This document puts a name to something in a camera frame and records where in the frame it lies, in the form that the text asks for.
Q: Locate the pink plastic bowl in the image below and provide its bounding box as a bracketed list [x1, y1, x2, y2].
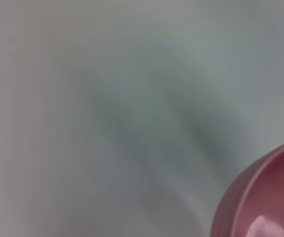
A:
[210, 136, 284, 237]

